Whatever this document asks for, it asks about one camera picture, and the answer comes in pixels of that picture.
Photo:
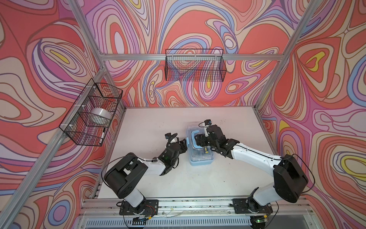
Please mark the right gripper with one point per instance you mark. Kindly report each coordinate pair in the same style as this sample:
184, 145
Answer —
200, 138

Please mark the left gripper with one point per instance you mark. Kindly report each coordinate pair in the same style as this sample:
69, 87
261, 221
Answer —
182, 147

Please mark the blue plastic tool box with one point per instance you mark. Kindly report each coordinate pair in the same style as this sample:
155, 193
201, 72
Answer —
198, 155

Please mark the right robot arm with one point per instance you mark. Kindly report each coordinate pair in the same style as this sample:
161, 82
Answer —
289, 180

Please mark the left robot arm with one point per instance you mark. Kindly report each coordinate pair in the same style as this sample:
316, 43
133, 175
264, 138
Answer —
124, 176

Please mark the silver tape roll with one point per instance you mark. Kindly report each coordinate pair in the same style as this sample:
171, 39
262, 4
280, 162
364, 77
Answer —
100, 116

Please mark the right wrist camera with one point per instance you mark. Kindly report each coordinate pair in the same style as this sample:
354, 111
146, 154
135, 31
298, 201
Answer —
208, 123

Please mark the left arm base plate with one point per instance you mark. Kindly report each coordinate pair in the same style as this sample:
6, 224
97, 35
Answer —
148, 207

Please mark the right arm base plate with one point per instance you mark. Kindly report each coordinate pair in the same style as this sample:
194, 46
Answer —
244, 206

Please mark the back black wire basket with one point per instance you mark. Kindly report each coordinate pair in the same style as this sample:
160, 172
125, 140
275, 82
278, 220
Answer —
195, 65

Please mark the black wire basket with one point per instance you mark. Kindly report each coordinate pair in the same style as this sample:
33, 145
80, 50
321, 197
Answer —
195, 65
77, 124

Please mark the left black wire basket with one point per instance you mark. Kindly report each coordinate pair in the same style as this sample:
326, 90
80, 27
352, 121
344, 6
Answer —
77, 124

